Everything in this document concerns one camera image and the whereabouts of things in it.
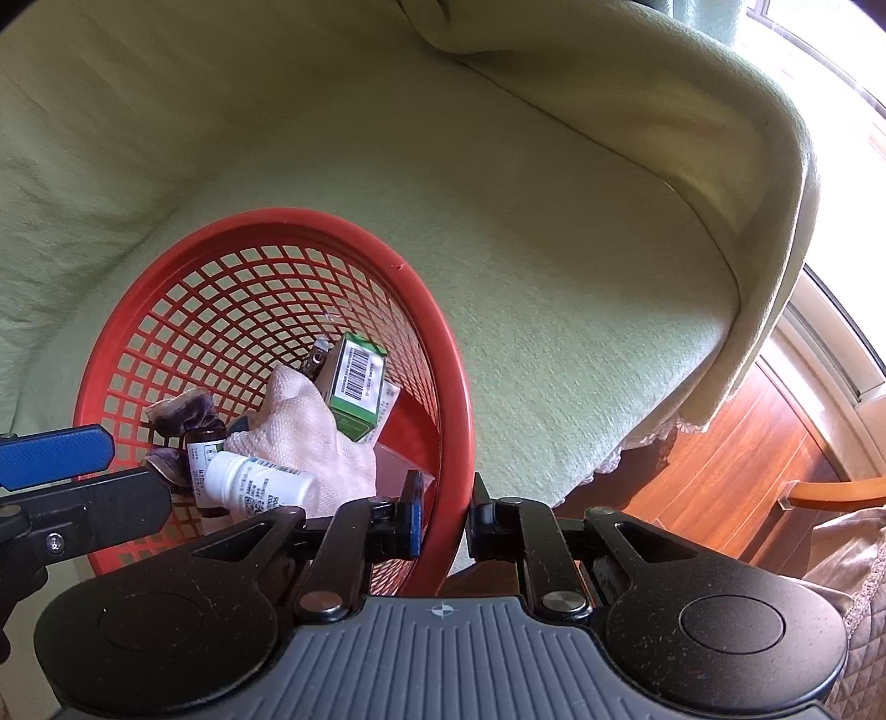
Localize metal nail clipper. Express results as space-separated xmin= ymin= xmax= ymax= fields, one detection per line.
xmin=305 ymin=336 xmax=340 ymax=382

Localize beige quilted cushion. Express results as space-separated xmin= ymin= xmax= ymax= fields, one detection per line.
xmin=803 ymin=505 xmax=886 ymax=720

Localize pale knit sock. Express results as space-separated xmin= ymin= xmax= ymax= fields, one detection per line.
xmin=242 ymin=363 xmax=378 ymax=517

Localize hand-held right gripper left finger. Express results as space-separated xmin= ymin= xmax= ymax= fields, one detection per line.
xmin=194 ymin=471 xmax=426 ymax=622

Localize white window frame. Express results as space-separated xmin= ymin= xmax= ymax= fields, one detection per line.
xmin=734 ymin=0 xmax=886 ymax=416

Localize brown spray bottle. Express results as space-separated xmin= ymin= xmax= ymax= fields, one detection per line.
xmin=183 ymin=421 xmax=229 ymax=517

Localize green cardboard box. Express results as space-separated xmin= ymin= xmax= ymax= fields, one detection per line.
xmin=325 ymin=332 xmax=389 ymax=444

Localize white pill bottle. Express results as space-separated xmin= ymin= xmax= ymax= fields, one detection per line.
xmin=203 ymin=450 xmax=321 ymax=520

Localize teal curtain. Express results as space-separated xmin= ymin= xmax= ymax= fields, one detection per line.
xmin=668 ymin=0 xmax=749 ymax=49

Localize light green sofa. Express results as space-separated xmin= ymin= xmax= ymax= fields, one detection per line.
xmin=0 ymin=0 xmax=821 ymax=575

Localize red plastic mesh basket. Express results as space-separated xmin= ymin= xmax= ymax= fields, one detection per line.
xmin=73 ymin=209 xmax=468 ymax=598

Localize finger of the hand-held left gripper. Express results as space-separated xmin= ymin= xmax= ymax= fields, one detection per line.
xmin=0 ymin=425 xmax=115 ymax=491
xmin=0 ymin=467 xmax=172 ymax=589

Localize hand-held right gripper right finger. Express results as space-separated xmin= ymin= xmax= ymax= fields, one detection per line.
xmin=463 ymin=472 xmax=693 ymax=623

